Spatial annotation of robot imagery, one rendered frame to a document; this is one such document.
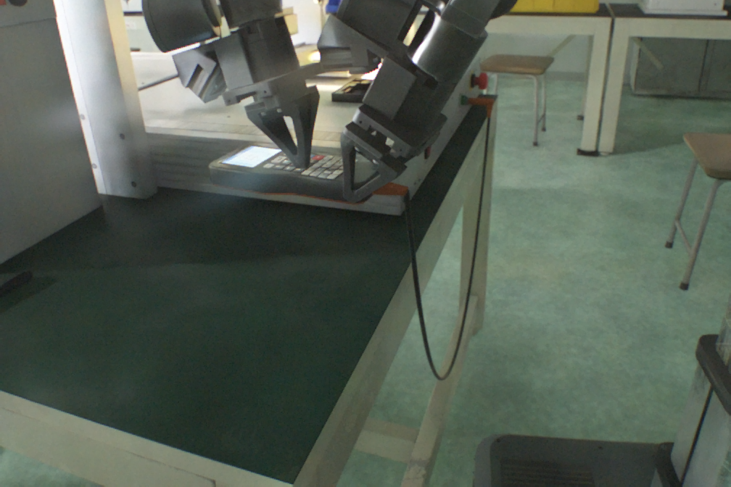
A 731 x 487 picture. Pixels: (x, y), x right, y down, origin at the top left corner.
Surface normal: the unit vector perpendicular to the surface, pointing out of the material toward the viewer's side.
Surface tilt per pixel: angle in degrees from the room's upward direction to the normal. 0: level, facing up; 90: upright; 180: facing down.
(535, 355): 0
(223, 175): 90
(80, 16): 90
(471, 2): 106
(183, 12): 78
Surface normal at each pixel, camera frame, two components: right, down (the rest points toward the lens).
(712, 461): -0.99, 0.08
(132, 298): -0.04, -0.91
